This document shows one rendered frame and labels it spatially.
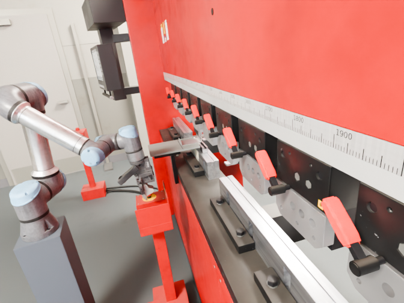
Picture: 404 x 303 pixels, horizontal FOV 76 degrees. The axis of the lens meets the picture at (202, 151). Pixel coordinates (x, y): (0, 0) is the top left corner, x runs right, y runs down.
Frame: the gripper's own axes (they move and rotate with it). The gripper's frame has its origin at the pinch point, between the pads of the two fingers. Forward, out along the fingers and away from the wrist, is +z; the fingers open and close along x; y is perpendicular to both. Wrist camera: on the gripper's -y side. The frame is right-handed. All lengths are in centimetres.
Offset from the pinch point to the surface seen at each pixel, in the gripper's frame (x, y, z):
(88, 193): 175, -77, 69
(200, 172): 2.8, 29.5, -3.0
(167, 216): -4.9, 8.1, 10.4
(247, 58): -56, 37, -56
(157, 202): 4.5, 5.1, 7.0
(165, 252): 2.2, 1.1, 36.9
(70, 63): 284, -68, -73
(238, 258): -55, 26, -1
